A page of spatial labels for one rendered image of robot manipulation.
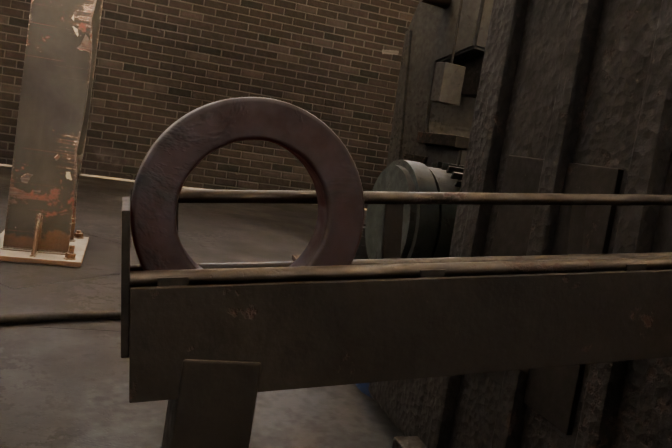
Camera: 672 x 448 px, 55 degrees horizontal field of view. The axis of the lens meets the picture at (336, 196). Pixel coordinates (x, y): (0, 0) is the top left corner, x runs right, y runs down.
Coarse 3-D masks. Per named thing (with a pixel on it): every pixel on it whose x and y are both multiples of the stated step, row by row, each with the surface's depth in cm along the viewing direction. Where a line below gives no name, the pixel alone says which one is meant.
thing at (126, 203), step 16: (128, 208) 46; (128, 224) 45; (128, 240) 46; (128, 256) 46; (128, 272) 46; (128, 288) 46; (128, 304) 46; (128, 320) 46; (128, 336) 46; (128, 352) 47
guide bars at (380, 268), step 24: (384, 264) 52; (408, 264) 53; (432, 264) 54; (456, 264) 54; (480, 264) 55; (504, 264) 55; (528, 264) 56; (552, 264) 57; (576, 264) 58; (600, 264) 58; (624, 264) 59; (648, 264) 60
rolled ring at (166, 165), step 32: (192, 128) 48; (224, 128) 49; (256, 128) 49; (288, 128) 50; (320, 128) 51; (160, 160) 47; (192, 160) 48; (320, 160) 51; (352, 160) 52; (160, 192) 48; (320, 192) 53; (352, 192) 52; (160, 224) 48; (320, 224) 54; (352, 224) 53; (160, 256) 48; (320, 256) 52; (352, 256) 53
